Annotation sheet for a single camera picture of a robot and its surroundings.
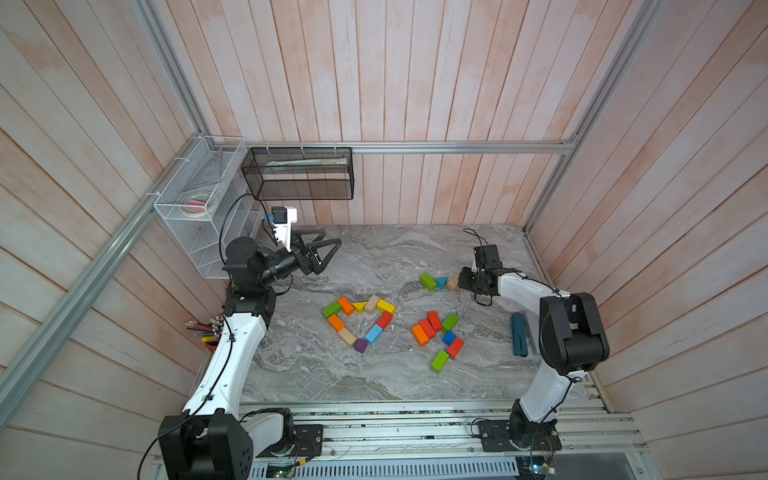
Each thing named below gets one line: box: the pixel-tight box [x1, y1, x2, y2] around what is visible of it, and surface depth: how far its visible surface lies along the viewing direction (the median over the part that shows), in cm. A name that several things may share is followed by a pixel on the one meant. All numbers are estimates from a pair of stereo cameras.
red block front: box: [376, 311, 393, 329], surface depth 97 cm
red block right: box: [446, 337, 464, 360], surface depth 90 cm
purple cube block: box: [354, 338, 368, 353], surface depth 91 cm
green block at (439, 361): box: [429, 350, 449, 375], surface depth 87 cm
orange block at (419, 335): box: [412, 324, 429, 347], surface depth 92 cm
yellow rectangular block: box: [376, 299, 397, 315], surface depth 98 cm
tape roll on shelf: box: [180, 191, 217, 217], surface depth 75 cm
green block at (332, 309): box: [322, 301, 341, 319], surface depth 97 cm
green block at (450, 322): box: [442, 314, 460, 332], surface depth 95 cm
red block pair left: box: [418, 319, 436, 339], surface depth 92 cm
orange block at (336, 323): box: [327, 314, 346, 332], surface depth 94 cm
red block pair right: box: [427, 311, 442, 332], surface depth 95 cm
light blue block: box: [365, 324, 383, 345], surface depth 92 cm
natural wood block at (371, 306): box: [364, 294, 381, 314], surface depth 98 cm
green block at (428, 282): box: [419, 273, 437, 292], surface depth 105 cm
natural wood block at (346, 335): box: [338, 327, 357, 347], surface depth 92 cm
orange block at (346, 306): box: [338, 296, 355, 317], surface depth 98 cm
